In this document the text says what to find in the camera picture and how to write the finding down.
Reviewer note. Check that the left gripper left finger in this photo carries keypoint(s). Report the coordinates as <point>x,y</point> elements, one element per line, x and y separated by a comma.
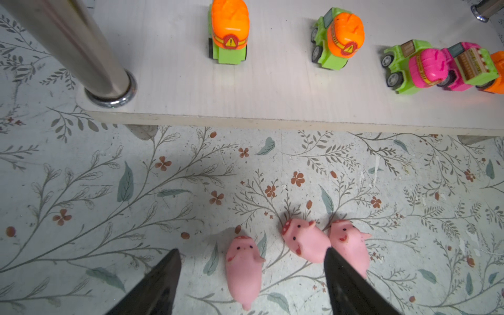
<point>155,293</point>

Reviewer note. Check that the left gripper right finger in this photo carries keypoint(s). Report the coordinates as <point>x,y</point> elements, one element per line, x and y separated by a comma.
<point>348,292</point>

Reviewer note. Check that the pink pig toy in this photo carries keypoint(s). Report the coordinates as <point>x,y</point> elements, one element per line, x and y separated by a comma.
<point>306,240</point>
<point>244,271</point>
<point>350,243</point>

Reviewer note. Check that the pink green mixer truck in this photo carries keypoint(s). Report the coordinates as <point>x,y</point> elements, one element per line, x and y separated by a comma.
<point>413,66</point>

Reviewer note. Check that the green orange toy truck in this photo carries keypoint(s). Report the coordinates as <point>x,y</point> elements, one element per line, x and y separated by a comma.
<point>337,37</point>

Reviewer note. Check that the pink green toy car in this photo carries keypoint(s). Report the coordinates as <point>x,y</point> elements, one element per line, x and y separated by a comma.
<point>469,65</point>

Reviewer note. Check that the orange green mixer truck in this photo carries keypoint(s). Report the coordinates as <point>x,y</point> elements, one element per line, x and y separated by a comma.
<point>229,26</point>

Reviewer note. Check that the white two-tier shelf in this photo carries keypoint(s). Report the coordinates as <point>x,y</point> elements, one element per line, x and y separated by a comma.
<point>164,45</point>

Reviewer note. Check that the floral patterned mat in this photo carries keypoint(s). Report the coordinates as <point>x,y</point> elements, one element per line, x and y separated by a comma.
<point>87,209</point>

